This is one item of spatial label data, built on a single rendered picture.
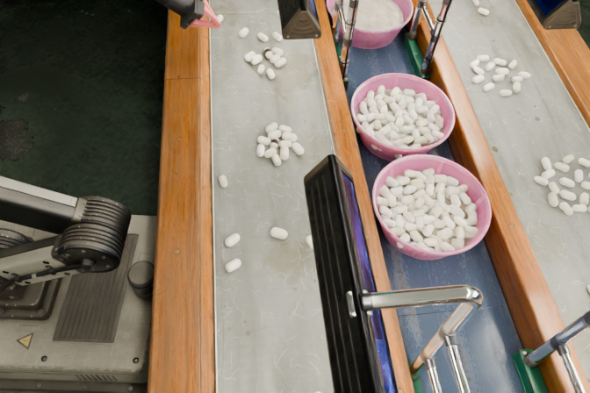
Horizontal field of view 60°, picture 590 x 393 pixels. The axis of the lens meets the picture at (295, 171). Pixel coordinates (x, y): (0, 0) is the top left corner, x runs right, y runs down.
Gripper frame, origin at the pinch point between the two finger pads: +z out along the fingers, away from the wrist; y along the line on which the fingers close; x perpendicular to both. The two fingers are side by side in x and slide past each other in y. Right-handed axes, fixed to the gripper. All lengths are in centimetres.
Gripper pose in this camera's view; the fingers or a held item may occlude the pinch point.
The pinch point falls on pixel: (217, 25)
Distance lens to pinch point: 141.9
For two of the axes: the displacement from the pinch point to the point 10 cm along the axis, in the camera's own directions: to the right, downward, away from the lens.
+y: -1.0, -8.1, 5.7
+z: 7.3, 3.3, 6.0
